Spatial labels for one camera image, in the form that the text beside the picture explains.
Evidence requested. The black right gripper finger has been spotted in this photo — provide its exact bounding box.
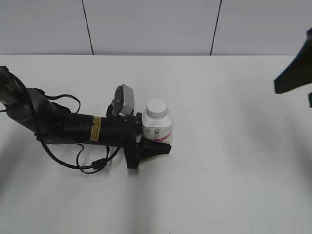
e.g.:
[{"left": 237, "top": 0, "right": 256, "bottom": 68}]
[
  {"left": 274, "top": 29, "right": 312, "bottom": 94},
  {"left": 308, "top": 93, "right": 312, "bottom": 108}
]

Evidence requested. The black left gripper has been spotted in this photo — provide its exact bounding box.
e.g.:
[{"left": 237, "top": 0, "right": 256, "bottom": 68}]
[{"left": 101, "top": 112, "right": 172, "bottom": 169}]

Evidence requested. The white yili changqing yogurt bottle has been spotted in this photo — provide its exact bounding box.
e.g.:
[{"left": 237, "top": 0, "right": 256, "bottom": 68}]
[{"left": 142, "top": 108, "right": 173, "bottom": 145}]

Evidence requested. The white plastic bottle cap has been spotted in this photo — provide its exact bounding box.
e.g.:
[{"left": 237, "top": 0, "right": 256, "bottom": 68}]
[{"left": 146, "top": 99, "right": 168, "bottom": 118}]

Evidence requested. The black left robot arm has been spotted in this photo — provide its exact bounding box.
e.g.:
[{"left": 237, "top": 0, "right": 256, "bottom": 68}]
[{"left": 0, "top": 66, "right": 171, "bottom": 169}]

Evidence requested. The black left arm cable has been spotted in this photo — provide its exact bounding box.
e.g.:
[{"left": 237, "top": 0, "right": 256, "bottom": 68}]
[{"left": 14, "top": 75, "right": 122, "bottom": 175}]

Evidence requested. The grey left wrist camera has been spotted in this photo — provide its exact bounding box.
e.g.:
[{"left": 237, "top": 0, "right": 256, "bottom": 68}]
[{"left": 112, "top": 84, "right": 135, "bottom": 116}]

